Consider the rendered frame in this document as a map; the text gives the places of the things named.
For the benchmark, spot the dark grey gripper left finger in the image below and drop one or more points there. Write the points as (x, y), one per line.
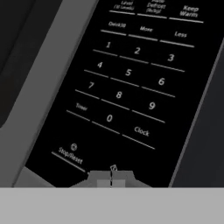
(99, 178)

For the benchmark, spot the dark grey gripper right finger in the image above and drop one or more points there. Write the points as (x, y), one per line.
(122, 178)

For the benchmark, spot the black and grey microwave oven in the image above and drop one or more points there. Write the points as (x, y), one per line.
(125, 87)

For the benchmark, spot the grey microwave door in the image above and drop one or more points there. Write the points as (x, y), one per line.
(32, 73)

